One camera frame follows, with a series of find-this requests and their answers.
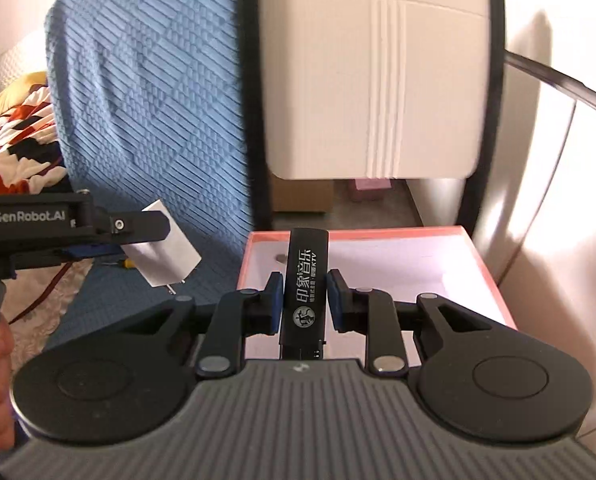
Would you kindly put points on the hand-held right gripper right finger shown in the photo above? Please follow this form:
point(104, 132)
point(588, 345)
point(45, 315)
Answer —
point(336, 301)

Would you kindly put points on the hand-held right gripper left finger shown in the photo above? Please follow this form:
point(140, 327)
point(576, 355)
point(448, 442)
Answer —
point(275, 300)

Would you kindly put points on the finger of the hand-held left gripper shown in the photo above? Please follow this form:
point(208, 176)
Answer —
point(90, 252)
point(137, 225)

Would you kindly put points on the black lighter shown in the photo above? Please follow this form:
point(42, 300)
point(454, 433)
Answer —
point(302, 290)

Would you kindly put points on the white charger plug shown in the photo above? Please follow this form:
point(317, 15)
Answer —
point(162, 255)

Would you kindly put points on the pink cardboard box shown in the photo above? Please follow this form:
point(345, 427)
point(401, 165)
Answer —
point(428, 270)

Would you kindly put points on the red white black striped blanket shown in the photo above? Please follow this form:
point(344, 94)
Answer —
point(22, 150)

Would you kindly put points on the brown cardboard box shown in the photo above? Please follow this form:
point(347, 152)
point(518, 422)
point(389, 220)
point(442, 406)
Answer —
point(300, 195)

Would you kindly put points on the blue textured mat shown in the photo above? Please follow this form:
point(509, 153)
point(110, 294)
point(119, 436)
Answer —
point(152, 110)

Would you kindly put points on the small pink object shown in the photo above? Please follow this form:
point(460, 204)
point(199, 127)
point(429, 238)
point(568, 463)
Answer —
point(373, 185)

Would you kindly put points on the yellow pillow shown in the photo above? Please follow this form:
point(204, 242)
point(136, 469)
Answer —
point(7, 97)

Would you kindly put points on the white quilted headboard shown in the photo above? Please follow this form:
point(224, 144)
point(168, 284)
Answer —
point(20, 62)

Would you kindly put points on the white plastic panel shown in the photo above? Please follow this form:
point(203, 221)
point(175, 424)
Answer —
point(368, 70)

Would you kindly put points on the grey curved tube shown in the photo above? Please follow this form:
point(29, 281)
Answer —
point(563, 82)

